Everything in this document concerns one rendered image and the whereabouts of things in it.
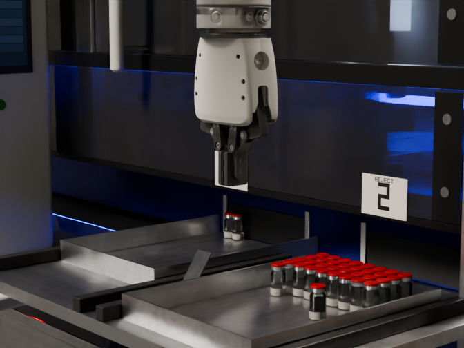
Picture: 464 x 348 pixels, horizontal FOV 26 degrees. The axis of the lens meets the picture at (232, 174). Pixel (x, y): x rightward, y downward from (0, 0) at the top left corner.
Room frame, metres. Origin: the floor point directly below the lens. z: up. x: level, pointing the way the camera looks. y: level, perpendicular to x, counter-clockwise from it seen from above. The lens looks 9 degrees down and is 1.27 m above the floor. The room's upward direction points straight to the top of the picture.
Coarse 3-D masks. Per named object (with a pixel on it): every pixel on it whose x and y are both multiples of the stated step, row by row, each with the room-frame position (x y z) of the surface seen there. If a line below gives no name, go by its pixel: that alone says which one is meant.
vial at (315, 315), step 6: (312, 294) 1.28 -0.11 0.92; (318, 294) 1.28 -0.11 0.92; (324, 294) 1.28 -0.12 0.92; (312, 300) 1.28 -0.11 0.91; (318, 300) 1.27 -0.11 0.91; (324, 300) 1.28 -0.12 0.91; (312, 306) 1.28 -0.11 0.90; (318, 306) 1.27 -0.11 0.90; (324, 306) 1.28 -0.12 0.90; (312, 312) 1.28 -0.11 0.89; (318, 312) 1.27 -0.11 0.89; (324, 312) 1.28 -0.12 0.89; (312, 318) 1.28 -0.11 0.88; (318, 318) 1.27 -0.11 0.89; (324, 318) 1.28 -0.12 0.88
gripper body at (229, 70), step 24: (216, 48) 1.14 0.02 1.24; (240, 48) 1.11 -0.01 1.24; (264, 48) 1.12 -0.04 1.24; (216, 72) 1.14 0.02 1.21; (240, 72) 1.11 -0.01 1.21; (264, 72) 1.12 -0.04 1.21; (216, 96) 1.14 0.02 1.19; (240, 96) 1.11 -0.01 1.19; (264, 96) 1.12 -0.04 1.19; (216, 120) 1.14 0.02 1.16; (240, 120) 1.11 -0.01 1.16
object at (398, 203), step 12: (372, 180) 1.45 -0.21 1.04; (384, 180) 1.43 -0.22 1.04; (396, 180) 1.42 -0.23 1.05; (372, 192) 1.45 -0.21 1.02; (384, 192) 1.43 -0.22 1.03; (396, 192) 1.42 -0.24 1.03; (372, 204) 1.45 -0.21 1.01; (384, 204) 1.43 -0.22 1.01; (396, 204) 1.42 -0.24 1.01; (384, 216) 1.43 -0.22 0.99; (396, 216) 1.41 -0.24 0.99
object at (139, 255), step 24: (216, 216) 1.83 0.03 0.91; (72, 240) 1.63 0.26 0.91; (96, 240) 1.66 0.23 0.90; (120, 240) 1.69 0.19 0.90; (144, 240) 1.73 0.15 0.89; (168, 240) 1.76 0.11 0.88; (192, 240) 1.77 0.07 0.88; (216, 240) 1.77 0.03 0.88; (240, 240) 1.77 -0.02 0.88; (312, 240) 1.64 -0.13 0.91; (96, 264) 1.54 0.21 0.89; (120, 264) 1.49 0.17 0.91; (144, 264) 1.58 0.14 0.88; (168, 264) 1.58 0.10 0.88; (216, 264) 1.50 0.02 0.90
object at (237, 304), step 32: (160, 288) 1.33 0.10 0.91; (192, 288) 1.36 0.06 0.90; (224, 288) 1.40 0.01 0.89; (256, 288) 1.44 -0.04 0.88; (128, 320) 1.28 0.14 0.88; (160, 320) 1.22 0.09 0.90; (192, 320) 1.17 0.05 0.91; (224, 320) 1.28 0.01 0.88; (256, 320) 1.28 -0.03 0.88; (288, 320) 1.28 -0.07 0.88; (320, 320) 1.17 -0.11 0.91; (352, 320) 1.20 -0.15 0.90
